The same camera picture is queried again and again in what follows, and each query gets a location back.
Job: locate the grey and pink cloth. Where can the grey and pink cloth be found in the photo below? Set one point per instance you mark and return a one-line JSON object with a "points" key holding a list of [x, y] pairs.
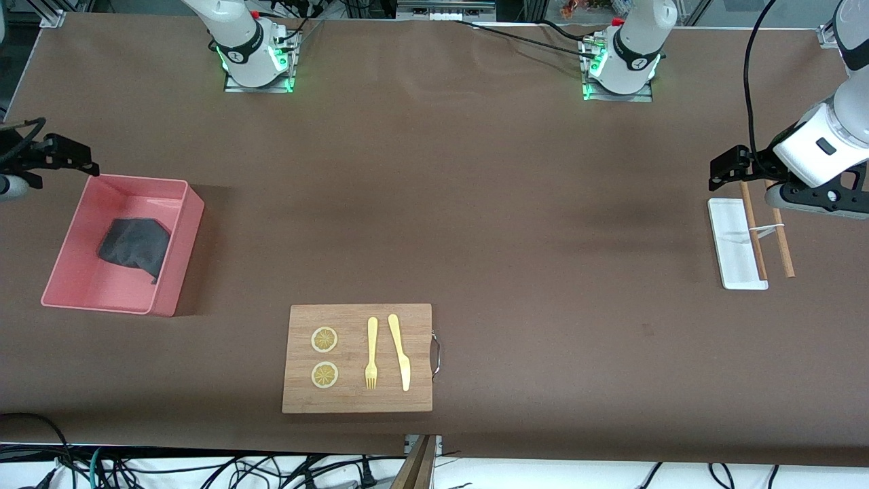
{"points": [[136, 244]]}

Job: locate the grey power strip box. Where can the grey power strip box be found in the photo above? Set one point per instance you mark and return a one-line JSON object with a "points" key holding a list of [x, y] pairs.
{"points": [[445, 10]]}

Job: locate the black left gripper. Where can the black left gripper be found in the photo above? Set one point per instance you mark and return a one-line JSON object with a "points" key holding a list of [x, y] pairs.
{"points": [[755, 165]]}

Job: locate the brown table cover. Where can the brown table cover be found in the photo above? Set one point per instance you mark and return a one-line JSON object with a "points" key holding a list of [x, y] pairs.
{"points": [[543, 272]]}

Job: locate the wooden cutting board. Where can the wooden cutting board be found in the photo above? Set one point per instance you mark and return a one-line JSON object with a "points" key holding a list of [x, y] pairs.
{"points": [[353, 401]]}

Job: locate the pink plastic bin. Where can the pink plastic bin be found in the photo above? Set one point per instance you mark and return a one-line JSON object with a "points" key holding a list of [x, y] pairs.
{"points": [[75, 272]]}

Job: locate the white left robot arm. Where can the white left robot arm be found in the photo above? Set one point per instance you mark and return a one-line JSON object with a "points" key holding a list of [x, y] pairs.
{"points": [[635, 47]]}

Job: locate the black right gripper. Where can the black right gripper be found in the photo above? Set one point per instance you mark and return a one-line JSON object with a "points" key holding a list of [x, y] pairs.
{"points": [[27, 153]]}

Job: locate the wooden plank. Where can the wooden plank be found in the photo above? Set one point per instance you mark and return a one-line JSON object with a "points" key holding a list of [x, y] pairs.
{"points": [[417, 468]]}

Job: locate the aluminium frame bracket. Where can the aluminium frame bracket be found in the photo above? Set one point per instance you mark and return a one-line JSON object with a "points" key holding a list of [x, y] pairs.
{"points": [[831, 35], [53, 17]]}

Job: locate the yellow plastic fork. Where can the yellow plastic fork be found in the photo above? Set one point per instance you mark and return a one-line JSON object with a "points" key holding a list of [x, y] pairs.
{"points": [[372, 339]]}

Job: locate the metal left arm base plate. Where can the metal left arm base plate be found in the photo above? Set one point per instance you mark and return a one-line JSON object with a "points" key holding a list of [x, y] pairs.
{"points": [[641, 97]]}

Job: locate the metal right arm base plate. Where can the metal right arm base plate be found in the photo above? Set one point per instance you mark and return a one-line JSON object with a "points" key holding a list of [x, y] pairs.
{"points": [[271, 88]]}

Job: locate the yellow plastic knife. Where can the yellow plastic knife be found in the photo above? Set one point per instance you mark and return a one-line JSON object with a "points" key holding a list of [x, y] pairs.
{"points": [[400, 353]]}

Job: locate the white rectangular tray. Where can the white rectangular tray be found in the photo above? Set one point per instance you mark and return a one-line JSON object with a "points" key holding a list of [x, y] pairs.
{"points": [[730, 238]]}

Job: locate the lemon slice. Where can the lemon slice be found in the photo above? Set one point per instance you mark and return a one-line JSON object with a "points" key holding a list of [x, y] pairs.
{"points": [[324, 375], [324, 339]]}

